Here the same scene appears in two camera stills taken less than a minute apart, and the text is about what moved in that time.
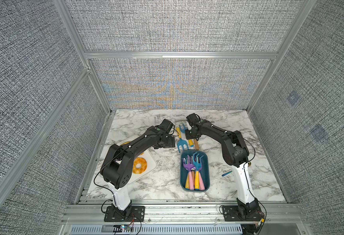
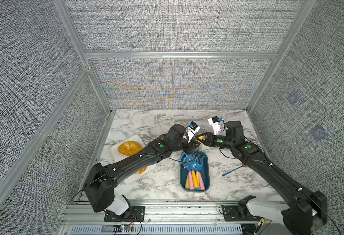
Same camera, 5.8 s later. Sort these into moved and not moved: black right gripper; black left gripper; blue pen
Moved: black left gripper; black right gripper
Not moved: blue pen
